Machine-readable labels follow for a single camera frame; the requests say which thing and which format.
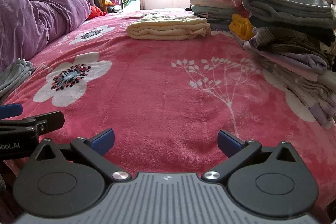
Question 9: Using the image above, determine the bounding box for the red cloth by duvet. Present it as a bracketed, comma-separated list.
[87, 6, 106, 20]

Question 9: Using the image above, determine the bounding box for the folded cream blanket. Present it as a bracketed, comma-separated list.
[126, 15, 211, 41]

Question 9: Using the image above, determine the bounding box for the folded grey garment on stack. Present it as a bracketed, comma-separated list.
[241, 0, 335, 29]

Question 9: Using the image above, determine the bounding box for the purple duvet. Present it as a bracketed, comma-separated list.
[1, 0, 91, 72]

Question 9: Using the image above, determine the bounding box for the folded teal garment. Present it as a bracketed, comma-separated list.
[191, 6, 236, 16]

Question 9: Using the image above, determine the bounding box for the pink floral bed blanket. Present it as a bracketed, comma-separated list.
[6, 12, 335, 207]

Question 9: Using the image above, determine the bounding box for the dark plaid folded garment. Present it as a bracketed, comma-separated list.
[250, 27, 335, 68]

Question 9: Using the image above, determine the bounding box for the yellow folded garment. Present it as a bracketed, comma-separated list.
[229, 14, 255, 41]

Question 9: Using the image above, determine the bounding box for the white dotted folded sheet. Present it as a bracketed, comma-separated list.
[259, 58, 335, 129]

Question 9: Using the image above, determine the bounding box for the grey sweatshirt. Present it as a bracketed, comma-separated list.
[0, 59, 35, 105]

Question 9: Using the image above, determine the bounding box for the folded lilac garment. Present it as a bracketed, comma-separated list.
[244, 34, 327, 82]

